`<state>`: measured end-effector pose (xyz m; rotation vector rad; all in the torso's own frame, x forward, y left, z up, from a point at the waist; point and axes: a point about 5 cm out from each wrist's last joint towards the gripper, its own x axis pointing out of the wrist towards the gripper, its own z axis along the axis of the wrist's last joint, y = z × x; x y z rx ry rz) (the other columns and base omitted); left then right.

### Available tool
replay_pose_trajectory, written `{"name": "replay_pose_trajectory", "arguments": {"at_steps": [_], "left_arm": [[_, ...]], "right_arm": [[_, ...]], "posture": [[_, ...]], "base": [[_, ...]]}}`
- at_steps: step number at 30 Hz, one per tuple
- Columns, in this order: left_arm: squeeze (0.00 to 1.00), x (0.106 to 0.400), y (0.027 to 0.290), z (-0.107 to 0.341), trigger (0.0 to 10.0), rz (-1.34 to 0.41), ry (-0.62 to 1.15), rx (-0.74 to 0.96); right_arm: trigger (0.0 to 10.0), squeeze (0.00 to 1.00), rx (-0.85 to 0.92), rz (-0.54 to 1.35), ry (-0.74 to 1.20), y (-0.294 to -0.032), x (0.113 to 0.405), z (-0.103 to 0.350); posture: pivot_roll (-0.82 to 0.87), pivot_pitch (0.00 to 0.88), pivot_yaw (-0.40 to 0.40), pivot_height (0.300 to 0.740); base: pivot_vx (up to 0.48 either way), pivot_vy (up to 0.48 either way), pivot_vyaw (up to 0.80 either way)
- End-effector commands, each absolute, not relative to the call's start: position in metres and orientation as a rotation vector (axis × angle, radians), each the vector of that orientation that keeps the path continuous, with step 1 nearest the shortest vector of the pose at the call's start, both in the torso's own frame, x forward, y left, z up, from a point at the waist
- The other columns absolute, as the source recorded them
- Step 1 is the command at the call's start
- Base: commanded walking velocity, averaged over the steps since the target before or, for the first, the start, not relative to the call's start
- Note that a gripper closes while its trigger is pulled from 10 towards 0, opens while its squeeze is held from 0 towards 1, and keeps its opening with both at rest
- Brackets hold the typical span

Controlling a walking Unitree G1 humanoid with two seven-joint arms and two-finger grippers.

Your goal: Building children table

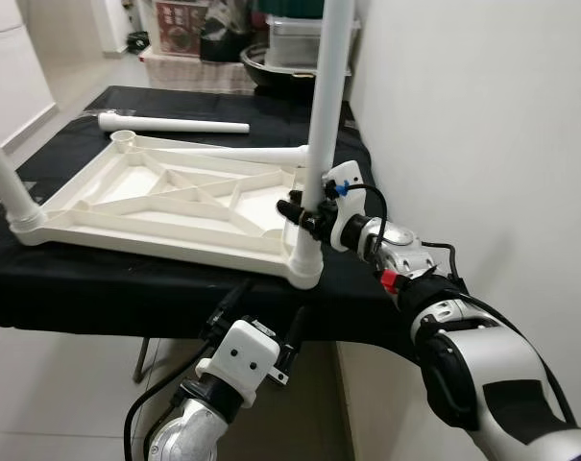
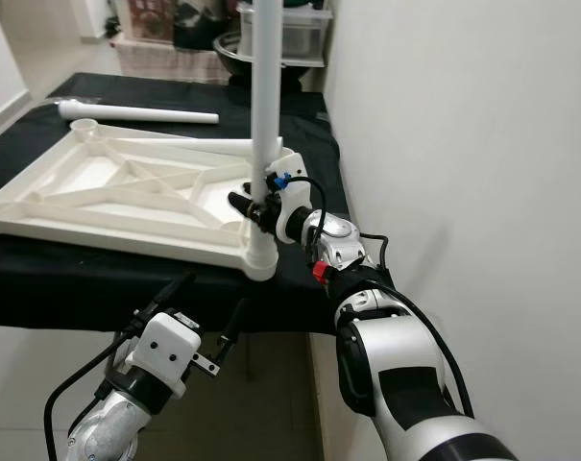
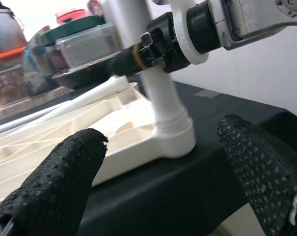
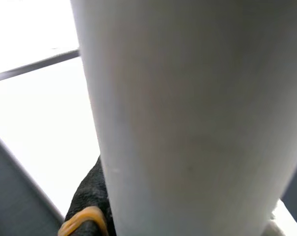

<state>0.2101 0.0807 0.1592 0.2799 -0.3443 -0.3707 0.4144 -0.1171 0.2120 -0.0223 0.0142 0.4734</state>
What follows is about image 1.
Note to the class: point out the black wok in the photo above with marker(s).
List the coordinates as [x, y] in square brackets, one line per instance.
[280, 77]

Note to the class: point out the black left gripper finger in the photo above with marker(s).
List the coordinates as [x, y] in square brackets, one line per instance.
[232, 303]
[295, 336]

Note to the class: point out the grey metal table leg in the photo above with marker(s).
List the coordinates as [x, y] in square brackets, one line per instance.
[142, 360]

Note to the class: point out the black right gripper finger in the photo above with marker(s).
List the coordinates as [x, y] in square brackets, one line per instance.
[292, 211]

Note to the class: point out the stainless steel container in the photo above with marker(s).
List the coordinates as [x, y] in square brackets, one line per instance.
[295, 40]

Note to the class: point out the black tablecloth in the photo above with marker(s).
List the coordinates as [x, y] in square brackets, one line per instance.
[98, 288]

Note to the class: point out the white ribbed plastic tabletop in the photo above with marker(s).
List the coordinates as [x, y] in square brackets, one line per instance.
[127, 197]

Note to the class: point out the black bag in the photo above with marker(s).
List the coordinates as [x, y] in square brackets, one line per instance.
[228, 38]

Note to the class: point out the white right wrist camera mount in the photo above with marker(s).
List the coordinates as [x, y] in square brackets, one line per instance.
[346, 216]

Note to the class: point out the floral cloth covered stand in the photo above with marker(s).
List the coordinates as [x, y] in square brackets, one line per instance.
[199, 72]

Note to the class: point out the white plastic table leg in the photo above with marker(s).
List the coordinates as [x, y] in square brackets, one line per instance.
[242, 154]
[12, 192]
[328, 96]
[175, 124]

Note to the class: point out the green pot lid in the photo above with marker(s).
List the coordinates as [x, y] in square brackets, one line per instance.
[290, 8]

